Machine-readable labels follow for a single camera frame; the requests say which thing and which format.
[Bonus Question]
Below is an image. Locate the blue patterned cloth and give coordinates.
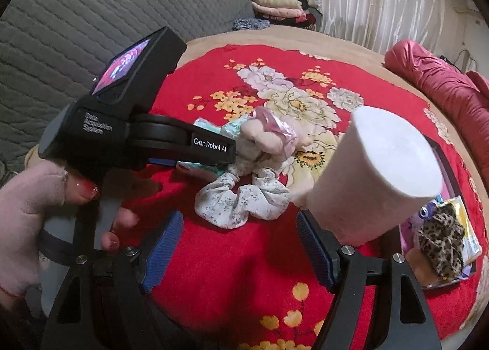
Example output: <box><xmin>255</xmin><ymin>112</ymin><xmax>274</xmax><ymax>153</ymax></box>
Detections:
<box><xmin>233</xmin><ymin>18</ymin><xmax>270</xmax><ymax>32</ymax></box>

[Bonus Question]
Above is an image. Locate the dark red quilt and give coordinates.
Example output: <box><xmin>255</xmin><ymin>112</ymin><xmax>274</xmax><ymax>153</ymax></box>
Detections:
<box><xmin>384</xmin><ymin>40</ymin><xmax>489</xmax><ymax>168</ymax></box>

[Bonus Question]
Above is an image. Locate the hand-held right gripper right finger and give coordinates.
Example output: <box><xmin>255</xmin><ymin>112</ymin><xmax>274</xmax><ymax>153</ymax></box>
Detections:
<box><xmin>296</xmin><ymin>210</ymin><xmax>444</xmax><ymax>350</ymax></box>

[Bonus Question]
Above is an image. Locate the grey quilted headboard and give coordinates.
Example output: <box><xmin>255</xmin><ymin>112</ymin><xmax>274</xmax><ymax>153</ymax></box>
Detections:
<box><xmin>0</xmin><ymin>0</ymin><xmax>255</xmax><ymax>175</ymax></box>

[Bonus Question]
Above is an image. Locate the person's left hand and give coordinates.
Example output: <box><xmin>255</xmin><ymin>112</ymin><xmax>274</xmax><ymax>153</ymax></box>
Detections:
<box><xmin>0</xmin><ymin>161</ymin><xmax>140</xmax><ymax>299</ymax></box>

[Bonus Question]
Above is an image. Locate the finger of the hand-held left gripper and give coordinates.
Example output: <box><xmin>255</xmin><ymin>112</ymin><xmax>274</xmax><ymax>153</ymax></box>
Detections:
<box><xmin>178</xmin><ymin>123</ymin><xmax>238</xmax><ymax>173</ymax></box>

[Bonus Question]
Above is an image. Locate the red floral blanket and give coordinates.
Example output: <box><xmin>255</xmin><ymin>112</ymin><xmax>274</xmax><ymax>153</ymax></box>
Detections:
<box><xmin>147</xmin><ymin>33</ymin><xmax>483</xmax><ymax>350</ymax></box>

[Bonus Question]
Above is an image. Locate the beige folded cloth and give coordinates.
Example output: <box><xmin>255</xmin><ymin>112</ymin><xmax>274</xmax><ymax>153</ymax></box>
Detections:
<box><xmin>251</xmin><ymin>0</ymin><xmax>302</xmax><ymax>10</ymax></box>

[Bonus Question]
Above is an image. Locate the purple printed packet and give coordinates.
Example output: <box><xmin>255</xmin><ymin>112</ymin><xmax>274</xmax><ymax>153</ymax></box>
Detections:
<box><xmin>399</xmin><ymin>197</ymin><xmax>444</xmax><ymax>256</ymax></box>

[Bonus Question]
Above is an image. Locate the yellow white packet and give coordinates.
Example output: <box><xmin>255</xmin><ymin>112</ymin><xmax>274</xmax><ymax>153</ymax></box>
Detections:
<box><xmin>439</xmin><ymin>195</ymin><xmax>483</xmax><ymax>264</ymax></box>

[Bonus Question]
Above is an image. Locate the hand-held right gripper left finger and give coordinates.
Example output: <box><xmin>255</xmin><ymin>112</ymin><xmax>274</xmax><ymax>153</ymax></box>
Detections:
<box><xmin>40</xmin><ymin>210</ymin><xmax>185</xmax><ymax>350</ymax></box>

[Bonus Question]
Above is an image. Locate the small green tissue pack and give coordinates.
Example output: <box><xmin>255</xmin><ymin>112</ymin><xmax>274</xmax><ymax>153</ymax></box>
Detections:
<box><xmin>219</xmin><ymin>120</ymin><xmax>247</xmax><ymax>141</ymax></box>

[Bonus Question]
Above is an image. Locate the dark tray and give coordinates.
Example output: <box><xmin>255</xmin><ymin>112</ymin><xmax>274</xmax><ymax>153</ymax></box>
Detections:
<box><xmin>397</xmin><ymin>136</ymin><xmax>480</xmax><ymax>291</ymax></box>

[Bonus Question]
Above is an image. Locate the leopard print scrunchie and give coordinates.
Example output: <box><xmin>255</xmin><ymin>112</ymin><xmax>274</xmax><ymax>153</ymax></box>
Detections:
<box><xmin>417</xmin><ymin>206</ymin><xmax>467</xmax><ymax>279</ymax></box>

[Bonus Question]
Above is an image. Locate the pink folded cloth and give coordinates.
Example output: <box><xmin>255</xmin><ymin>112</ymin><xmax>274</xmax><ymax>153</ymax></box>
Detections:
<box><xmin>252</xmin><ymin>6</ymin><xmax>306</xmax><ymax>20</ymax></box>

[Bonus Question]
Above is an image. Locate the white floral scrunchie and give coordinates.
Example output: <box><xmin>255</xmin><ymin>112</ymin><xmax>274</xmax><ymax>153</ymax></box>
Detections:
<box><xmin>194</xmin><ymin>167</ymin><xmax>292</xmax><ymax>229</ymax></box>

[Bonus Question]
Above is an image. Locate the large green tissue pack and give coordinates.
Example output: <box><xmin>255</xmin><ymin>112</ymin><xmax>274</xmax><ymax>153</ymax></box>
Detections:
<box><xmin>176</xmin><ymin>117</ymin><xmax>223</xmax><ymax>177</ymax></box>

